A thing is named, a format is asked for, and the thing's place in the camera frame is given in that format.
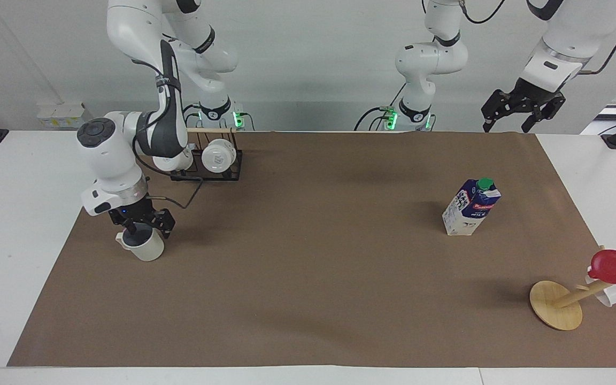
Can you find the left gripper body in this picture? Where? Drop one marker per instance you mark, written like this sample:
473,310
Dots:
533,92

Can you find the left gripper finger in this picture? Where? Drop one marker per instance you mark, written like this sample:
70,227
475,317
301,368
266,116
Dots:
547,109
498,107

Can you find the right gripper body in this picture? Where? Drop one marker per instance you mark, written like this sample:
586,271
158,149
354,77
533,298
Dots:
131,212

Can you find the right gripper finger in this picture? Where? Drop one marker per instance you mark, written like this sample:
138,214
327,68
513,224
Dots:
164,222
130,229

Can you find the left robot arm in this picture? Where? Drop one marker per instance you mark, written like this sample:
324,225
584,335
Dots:
430,59

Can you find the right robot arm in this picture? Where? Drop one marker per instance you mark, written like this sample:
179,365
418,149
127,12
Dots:
126,32

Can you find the white cup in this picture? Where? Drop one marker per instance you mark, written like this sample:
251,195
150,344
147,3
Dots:
610,295
218,155

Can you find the blue white milk carton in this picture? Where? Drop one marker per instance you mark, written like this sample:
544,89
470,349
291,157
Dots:
471,208

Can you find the white box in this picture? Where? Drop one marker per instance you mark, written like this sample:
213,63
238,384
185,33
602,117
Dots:
61,115

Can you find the wooden mug stand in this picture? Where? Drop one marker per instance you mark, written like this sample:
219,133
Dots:
556,305

